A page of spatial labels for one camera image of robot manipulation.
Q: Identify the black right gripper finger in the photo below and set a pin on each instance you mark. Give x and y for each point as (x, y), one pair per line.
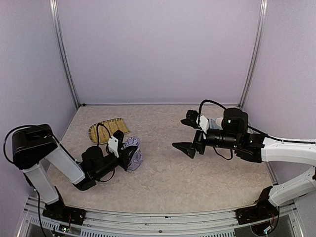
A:
(187, 148)
(190, 122)

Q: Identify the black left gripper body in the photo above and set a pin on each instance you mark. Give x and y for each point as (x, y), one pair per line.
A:
(124, 158)

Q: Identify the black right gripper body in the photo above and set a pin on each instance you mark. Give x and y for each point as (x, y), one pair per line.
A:
(197, 142)

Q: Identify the lilac folding umbrella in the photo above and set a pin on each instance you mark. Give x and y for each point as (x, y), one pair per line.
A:
(132, 146)

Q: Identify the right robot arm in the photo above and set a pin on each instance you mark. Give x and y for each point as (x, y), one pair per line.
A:
(254, 147)

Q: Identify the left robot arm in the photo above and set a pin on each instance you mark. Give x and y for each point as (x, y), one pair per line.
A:
(33, 143)

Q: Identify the light blue mug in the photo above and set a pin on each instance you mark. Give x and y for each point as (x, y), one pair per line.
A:
(215, 123)

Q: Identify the woven bamboo tray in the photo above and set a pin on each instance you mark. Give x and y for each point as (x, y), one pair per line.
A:
(101, 134)

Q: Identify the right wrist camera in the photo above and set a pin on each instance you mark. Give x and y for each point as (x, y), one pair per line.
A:
(202, 121)

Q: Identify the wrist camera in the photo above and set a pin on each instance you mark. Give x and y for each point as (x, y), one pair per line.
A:
(202, 121)
(115, 143)

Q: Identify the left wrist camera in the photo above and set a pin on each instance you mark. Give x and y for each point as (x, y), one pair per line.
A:
(115, 143)

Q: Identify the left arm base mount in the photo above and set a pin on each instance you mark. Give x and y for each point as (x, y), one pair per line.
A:
(65, 214)

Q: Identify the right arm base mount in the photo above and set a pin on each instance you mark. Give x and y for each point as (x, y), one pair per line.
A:
(258, 212)

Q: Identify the aluminium front rail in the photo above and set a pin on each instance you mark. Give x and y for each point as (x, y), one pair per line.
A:
(98, 223)

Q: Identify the right aluminium corner post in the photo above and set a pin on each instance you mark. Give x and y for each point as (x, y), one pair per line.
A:
(255, 52)

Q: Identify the aluminium corner post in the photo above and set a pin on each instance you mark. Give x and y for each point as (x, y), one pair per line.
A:
(255, 52)
(62, 51)

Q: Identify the left aluminium corner post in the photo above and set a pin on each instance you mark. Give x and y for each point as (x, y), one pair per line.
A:
(62, 51)

